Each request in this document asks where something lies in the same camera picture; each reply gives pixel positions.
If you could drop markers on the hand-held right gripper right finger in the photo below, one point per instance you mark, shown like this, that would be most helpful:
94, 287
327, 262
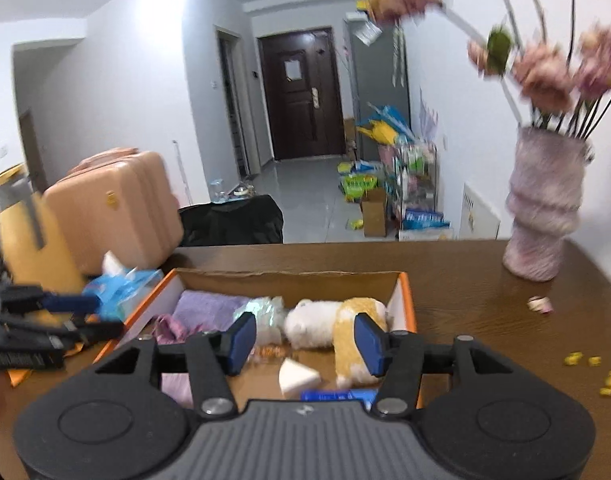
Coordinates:
370, 346

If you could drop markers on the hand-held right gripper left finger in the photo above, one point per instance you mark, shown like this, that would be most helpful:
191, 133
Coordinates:
243, 342

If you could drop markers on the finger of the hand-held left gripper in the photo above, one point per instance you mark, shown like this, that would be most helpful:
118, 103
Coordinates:
100, 330
70, 302

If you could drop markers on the clear crinkled plastic bag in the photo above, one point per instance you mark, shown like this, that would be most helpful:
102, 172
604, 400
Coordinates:
268, 317

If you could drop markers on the blue tissue pack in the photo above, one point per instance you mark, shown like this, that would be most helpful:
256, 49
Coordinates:
130, 285

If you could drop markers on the white and yellow plush toy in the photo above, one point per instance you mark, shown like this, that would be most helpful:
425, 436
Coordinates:
310, 325

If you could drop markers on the white wedge sponge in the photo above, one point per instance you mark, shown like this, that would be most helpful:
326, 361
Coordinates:
295, 380

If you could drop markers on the mauve cloth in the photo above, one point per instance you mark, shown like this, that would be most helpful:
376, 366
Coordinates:
169, 329

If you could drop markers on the orange-edged cardboard box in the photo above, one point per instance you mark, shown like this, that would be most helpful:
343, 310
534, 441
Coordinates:
295, 285

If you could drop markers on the purple towel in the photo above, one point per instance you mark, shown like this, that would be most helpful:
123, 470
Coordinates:
205, 310

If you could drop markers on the yellow thermos jug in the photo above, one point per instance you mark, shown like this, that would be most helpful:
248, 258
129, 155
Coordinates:
25, 260

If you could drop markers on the pale pink cloth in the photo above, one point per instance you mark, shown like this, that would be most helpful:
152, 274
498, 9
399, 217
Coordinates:
178, 391

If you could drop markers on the pink suitcase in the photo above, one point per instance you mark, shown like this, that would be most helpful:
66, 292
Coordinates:
115, 215

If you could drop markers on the small brown cardboard box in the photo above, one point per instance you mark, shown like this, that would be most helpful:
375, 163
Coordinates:
374, 212

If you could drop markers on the blue and white floor packet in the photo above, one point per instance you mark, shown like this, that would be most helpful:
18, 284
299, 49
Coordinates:
425, 219

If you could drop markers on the green and yellow bag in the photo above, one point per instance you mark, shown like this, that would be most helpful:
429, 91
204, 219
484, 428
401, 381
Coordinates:
358, 187

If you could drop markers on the metal rolling cart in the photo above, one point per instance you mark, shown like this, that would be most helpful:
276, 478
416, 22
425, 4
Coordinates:
410, 180

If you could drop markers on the yellow crumbs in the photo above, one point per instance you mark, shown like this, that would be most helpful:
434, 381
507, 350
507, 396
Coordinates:
573, 359

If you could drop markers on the tall cardboard box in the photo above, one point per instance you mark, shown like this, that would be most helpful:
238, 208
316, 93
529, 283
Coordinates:
350, 137

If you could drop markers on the pinkish ribbed vase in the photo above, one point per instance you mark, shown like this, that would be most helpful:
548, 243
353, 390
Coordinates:
540, 220

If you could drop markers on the blue and yellow bags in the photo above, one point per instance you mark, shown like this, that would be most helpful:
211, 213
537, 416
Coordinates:
385, 127

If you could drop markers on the dark brown entrance door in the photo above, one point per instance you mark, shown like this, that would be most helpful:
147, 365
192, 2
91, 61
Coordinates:
298, 120

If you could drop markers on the purple feather decoration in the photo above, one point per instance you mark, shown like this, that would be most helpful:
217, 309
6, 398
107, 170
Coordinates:
428, 115

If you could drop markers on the grey refrigerator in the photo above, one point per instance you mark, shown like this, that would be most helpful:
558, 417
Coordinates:
380, 75

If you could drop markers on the hanging white umbrella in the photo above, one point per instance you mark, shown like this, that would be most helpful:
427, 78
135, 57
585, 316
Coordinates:
398, 57

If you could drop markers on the paper sheet on refrigerator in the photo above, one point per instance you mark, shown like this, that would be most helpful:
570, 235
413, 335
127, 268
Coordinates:
368, 34

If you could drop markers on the dried pink roses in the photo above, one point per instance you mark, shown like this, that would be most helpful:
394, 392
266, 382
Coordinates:
540, 76

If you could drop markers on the side doorway frame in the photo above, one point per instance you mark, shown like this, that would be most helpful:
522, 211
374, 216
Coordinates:
233, 105

